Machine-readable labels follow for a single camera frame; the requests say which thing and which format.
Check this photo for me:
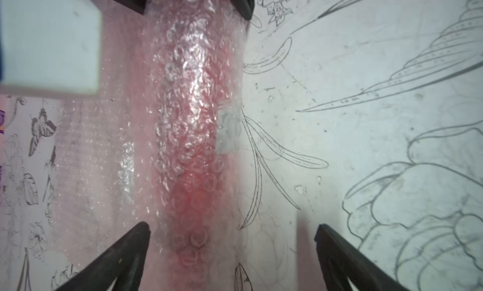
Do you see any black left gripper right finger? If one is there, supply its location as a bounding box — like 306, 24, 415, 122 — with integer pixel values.
314, 224, 406, 291

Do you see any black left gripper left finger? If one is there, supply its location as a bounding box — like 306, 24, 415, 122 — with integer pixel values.
58, 221, 151, 291

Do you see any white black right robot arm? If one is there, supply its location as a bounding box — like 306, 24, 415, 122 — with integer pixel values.
1, 0, 254, 98

